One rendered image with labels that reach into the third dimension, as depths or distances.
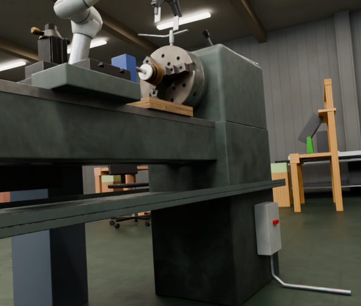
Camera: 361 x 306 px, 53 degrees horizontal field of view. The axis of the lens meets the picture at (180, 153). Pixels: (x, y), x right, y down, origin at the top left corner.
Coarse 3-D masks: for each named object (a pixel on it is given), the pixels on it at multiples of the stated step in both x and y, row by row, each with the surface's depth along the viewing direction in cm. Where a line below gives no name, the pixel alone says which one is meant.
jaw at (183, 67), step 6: (174, 66) 161; (180, 66) 161; (186, 66) 161; (192, 66) 163; (168, 72) 162; (174, 72) 160; (180, 72) 161; (186, 72) 163; (168, 78) 166; (174, 78) 167
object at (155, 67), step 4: (148, 64) 158; (152, 64) 160; (152, 68) 156; (156, 68) 159; (160, 68) 161; (152, 72) 156; (156, 72) 158; (160, 72) 160; (152, 76) 157; (156, 76) 159; (160, 76) 160; (144, 80) 159; (148, 80) 158; (152, 80) 160; (156, 80) 160; (160, 80) 161; (152, 84) 164; (156, 84) 163
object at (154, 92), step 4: (160, 84) 166; (152, 88) 164; (156, 88) 164; (160, 88) 166; (164, 88) 169; (152, 92) 167; (156, 92) 166; (160, 92) 167; (164, 92) 170; (156, 96) 166; (160, 96) 168
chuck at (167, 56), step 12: (168, 48) 170; (180, 48) 166; (156, 60) 174; (168, 60) 170; (180, 60) 166; (192, 60) 164; (192, 72) 162; (144, 84) 177; (168, 84) 180; (180, 84) 166; (192, 84) 162; (144, 96) 177; (168, 96) 169; (180, 96) 165
